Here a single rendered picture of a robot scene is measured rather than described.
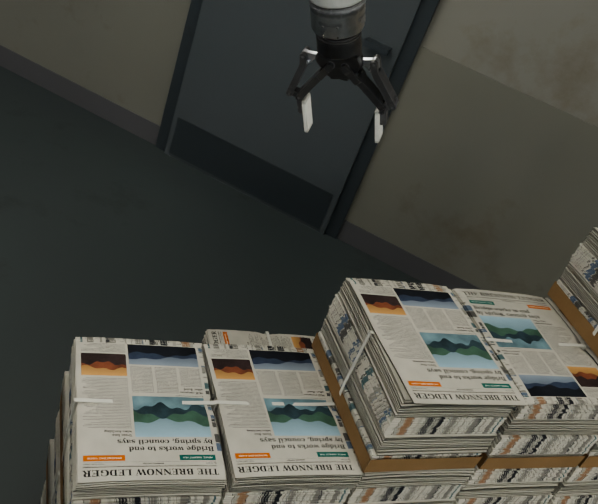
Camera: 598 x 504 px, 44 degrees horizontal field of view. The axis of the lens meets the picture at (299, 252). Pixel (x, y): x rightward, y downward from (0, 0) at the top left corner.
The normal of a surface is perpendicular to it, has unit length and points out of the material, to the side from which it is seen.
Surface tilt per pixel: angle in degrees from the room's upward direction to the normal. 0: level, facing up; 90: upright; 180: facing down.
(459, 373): 1
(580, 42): 90
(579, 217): 90
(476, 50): 90
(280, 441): 1
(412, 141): 90
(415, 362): 2
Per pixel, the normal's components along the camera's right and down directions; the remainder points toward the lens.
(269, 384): 0.32, -0.77
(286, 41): -0.36, 0.42
